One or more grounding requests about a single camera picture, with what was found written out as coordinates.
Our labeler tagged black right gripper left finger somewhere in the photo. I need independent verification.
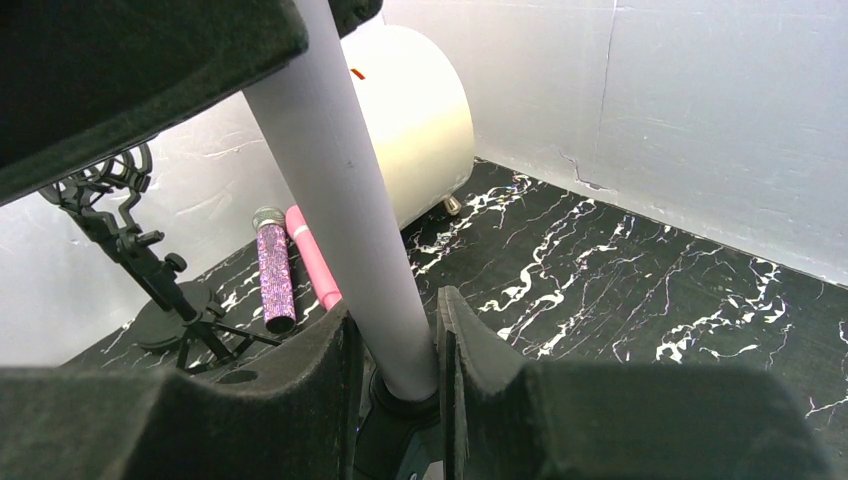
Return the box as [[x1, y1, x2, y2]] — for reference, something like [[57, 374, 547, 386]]
[[1, 306, 363, 479]]

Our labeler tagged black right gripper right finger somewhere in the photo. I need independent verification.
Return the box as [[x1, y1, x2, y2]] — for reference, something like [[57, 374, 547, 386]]
[[437, 287, 822, 479]]

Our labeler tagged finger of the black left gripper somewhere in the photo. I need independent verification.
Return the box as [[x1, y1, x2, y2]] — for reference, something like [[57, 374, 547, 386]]
[[1, 1, 382, 206]]

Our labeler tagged black tripod microphone stand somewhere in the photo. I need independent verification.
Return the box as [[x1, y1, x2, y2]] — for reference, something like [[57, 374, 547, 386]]
[[38, 142, 281, 375]]

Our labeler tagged pink microphone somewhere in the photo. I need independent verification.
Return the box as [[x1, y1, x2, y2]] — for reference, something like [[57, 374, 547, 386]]
[[284, 205, 342, 311]]

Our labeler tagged black round-base desktop mic stand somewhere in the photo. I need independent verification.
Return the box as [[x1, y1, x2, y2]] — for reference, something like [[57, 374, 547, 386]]
[[128, 281, 221, 353]]

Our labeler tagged purple tripod music stand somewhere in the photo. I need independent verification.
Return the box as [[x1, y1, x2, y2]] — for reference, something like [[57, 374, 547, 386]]
[[244, 1, 439, 401]]

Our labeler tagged beige orange drawer cabinet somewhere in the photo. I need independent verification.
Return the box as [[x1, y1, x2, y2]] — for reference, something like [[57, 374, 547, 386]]
[[341, 25, 475, 228]]

